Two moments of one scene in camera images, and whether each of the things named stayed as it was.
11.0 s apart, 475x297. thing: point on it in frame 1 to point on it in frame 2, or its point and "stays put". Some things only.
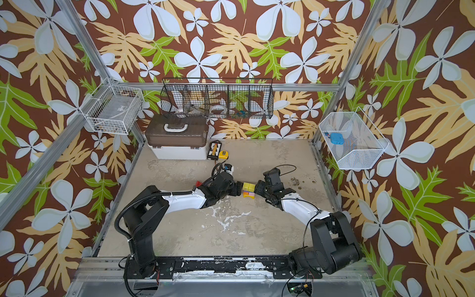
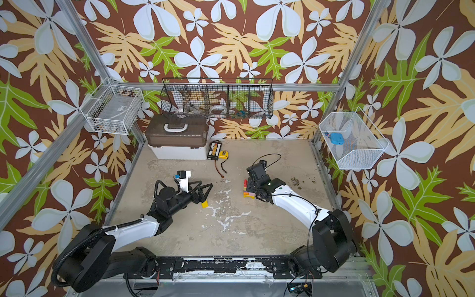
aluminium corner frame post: (354, 62) stays put
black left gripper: (237, 189) to (200, 197)
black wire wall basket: (218, 98) stays put
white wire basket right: (352, 140) stays put
